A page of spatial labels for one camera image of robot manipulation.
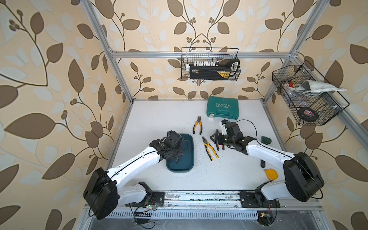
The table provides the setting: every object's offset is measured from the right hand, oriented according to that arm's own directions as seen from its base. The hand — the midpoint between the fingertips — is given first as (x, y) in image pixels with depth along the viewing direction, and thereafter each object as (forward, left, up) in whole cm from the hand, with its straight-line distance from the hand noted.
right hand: (213, 137), depth 89 cm
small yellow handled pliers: (+19, +7, -8) cm, 22 cm away
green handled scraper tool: (0, -36, -7) cm, 37 cm away
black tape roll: (-1, -47, +21) cm, 51 cm away
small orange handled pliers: (-14, +22, 0) cm, 26 cm away
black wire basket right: (+5, -49, +25) cm, 56 cm away
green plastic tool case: (+28, -12, -3) cm, 30 cm away
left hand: (-10, +19, +2) cm, 22 cm away
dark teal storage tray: (-14, +18, -4) cm, 23 cm away
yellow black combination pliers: (-1, +3, -7) cm, 8 cm away
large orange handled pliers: (-2, -4, -8) cm, 9 cm away
